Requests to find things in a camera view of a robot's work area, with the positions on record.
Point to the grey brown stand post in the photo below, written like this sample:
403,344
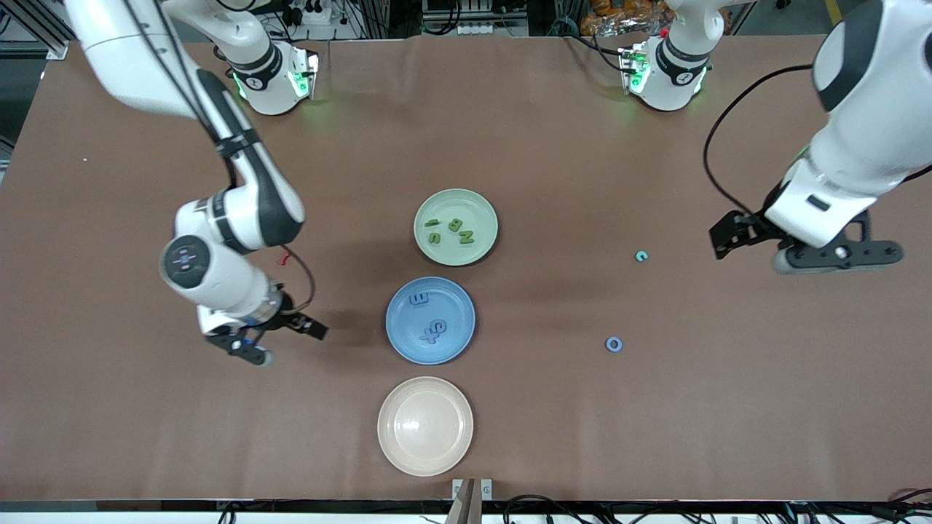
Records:
462,509

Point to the blue foam letter e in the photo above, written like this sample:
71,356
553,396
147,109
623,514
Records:
434,326

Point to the red foam letter i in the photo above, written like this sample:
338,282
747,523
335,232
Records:
284,258

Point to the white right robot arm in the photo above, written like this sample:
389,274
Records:
131,65

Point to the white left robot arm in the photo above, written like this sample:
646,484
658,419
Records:
874,109

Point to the blue foam letter x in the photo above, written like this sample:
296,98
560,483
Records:
429,337

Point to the blue round plate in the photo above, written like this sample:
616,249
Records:
411,335

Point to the pale green round plate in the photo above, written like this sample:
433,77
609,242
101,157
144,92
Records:
437,207

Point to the aluminium frame profile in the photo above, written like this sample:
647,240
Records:
51,40

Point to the green foam letter n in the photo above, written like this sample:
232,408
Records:
466,237

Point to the blue foam letter o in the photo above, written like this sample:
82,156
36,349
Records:
607,344

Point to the grey metal bracket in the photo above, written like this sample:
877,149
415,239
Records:
459,489
486,489

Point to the cream round plate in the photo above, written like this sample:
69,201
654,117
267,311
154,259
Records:
426,451

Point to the orange snack bag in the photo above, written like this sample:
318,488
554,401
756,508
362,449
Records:
626,14

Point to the white power strip with plugs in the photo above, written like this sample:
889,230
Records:
317,14

